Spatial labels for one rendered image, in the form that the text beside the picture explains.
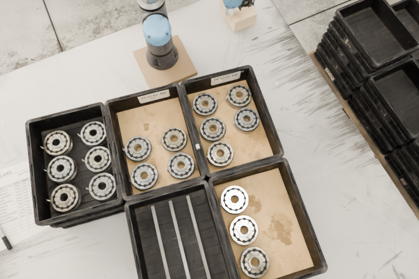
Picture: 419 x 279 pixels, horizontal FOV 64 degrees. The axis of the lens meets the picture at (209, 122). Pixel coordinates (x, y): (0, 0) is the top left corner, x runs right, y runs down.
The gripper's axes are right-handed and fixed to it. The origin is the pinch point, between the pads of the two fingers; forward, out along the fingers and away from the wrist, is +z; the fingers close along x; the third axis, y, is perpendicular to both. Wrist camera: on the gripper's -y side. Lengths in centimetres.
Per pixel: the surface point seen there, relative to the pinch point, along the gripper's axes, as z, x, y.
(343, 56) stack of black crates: 36, 57, 32
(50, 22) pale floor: 78, -99, -102
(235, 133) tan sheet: -6, -32, 59
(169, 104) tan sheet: -6, -51, 35
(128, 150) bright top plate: -9, -73, 48
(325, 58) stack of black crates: 51, 57, 23
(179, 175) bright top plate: -9, -59, 65
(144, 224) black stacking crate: -6, -78, 76
